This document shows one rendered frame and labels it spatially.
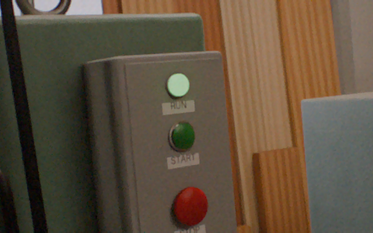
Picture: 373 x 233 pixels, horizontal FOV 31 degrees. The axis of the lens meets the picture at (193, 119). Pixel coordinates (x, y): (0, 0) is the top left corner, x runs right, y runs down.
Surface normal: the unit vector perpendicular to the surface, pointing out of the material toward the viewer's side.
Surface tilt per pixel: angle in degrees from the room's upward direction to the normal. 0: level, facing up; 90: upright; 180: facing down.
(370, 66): 90
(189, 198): 82
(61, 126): 90
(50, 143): 90
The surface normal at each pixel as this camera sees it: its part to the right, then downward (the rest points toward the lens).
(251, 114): 0.47, -0.06
